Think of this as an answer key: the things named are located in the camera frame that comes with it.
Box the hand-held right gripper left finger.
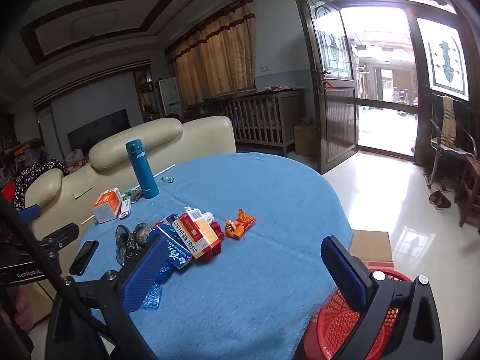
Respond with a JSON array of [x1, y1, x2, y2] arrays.
[[49, 232, 170, 360]]

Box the red plastic bag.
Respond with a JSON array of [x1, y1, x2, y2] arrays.
[[204, 221, 226, 256]]

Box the striped towel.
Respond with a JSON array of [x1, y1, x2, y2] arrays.
[[439, 97, 459, 149]]

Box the red white yellow cigarette box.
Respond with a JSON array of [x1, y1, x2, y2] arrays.
[[176, 208, 222, 259]]

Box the black cable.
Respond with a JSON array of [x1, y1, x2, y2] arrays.
[[0, 193, 113, 346]]

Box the blue tablecloth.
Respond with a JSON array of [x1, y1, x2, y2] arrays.
[[49, 152, 355, 360]]

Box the white standing air conditioner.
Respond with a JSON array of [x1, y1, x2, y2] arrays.
[[157, 77, 181, 118]]

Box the cardboard box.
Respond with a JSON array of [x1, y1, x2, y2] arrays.
[[293, 123, 319, 157]]

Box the wooden crib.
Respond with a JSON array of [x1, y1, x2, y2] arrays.
[[204, 90, 305, 157]]

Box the black phone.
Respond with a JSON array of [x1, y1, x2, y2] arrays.
[[68, 240, 100, 276]]

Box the person's left hand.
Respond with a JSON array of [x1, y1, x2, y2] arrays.
[[13, 287, 34, 329]]

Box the orange and white box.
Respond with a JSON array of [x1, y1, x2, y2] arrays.
[[92, 187, 124, 225]]

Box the white straw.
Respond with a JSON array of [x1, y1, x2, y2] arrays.
[[152, 164, 176, 179]]

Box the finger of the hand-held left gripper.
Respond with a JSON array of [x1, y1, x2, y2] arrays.
[[43, 223, 79, 267], [17, 204, 41, 220]]

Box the silver foil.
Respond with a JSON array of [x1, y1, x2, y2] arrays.
[[134, 222, 154, 244]]

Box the cream leather sofa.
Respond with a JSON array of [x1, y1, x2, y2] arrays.
[[15, 115, 237, 327]]

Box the wooden stool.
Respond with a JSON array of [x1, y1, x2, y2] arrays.
[[458, 156, 480, 229]]

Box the dark wooden cabinet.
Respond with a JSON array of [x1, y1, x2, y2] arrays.
[[133, 68, 160, 122]]

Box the red plastic basket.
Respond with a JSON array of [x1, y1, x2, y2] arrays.
[[300, 268, 413, 360]]

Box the beige curtain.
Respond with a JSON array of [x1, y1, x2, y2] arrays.
[[165, 0, 257, 107]]

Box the blue plastic bag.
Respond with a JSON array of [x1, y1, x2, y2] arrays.
[[142, 262, 173, 310]]

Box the pink package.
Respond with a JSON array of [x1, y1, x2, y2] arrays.
[[65, 148, 89, 169]]

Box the flat cardboard sheet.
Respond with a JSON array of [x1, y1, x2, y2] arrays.
[[349, 229, 394, 267]]

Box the teal thermos bottle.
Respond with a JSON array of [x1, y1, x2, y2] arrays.
[[125, 139, 160, 200]]

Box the black metal chair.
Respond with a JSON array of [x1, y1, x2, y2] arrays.
[[425, 94, 477, 190]]

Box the dark clear plastic bag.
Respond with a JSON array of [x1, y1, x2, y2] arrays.
[[115, 224, 141, 267]]

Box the black white patterned garment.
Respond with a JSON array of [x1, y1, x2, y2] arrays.
[[13, 158, 72, 211]]

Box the black television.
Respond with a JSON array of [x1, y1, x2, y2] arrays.
[[67, 109, 131, 151]]

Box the orange wrapper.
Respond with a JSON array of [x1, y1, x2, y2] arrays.
[[224, 209, 257, 240]]

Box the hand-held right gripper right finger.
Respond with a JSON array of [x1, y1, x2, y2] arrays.
[[320, 235, 451, 360]]

